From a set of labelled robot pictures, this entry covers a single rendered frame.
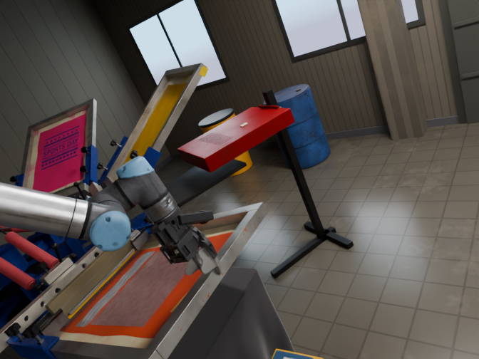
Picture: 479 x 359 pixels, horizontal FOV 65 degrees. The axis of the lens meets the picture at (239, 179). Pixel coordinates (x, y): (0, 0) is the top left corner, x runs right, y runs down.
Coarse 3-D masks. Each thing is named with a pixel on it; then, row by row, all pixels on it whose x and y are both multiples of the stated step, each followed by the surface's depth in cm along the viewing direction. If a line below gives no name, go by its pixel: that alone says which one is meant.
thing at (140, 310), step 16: (128, 288) 125; (144, 288) 118; (160, 288) 112; (176, 288) 106; (112, 304) 121; (128, 304) 114; (144, 304) 109; (160, 304) 103; (80, 320) 124; (96, 320) 117; (112, 320) 111; (128, 320) 106; (144, 320) 101; (160, 320) 96; (144, 336) 93
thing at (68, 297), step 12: (108, 252) 140; (120, 252) 143; (96, 264) 135; (108, 264) 139; (84, 276) 131; (96, 276) 134; (72, 288) 127; (84, 288) 130; (60, 300) 124; (72, 300) 126
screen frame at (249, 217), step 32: (192, 224) 136; (224, 224) 127; (256, 224) 113; (224, 256) 100; (192, 288) 94; (192, 320) 88; (64, 352) 102; (96, 352) 92; (128, 352) 84; (160, 352) 80
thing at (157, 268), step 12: (216, 240) 121; (144, 252) 148; (156, 252) 141; (132, 264) 144; (144, 264) 137; (156, 264) 130; (168, 264) 125; (180, 264) 119; (120, 276) 139; (132, 276) 133; (144, 276) 127; (156, 276) 121; (168, 276) 116; (180, 276) 112; (192, 276) 107
